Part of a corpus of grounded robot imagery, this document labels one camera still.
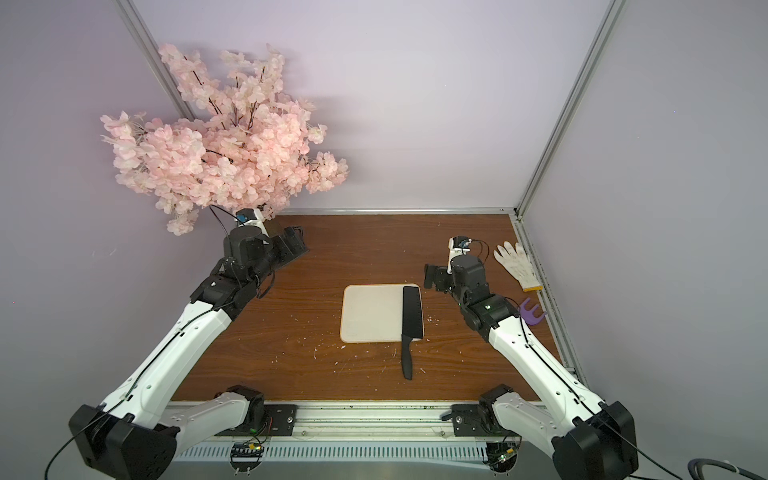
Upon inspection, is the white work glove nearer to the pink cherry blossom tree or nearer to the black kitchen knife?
the black kitchen knife

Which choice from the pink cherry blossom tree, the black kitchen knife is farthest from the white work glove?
the pink cherry blossom tree

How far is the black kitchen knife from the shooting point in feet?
2.74
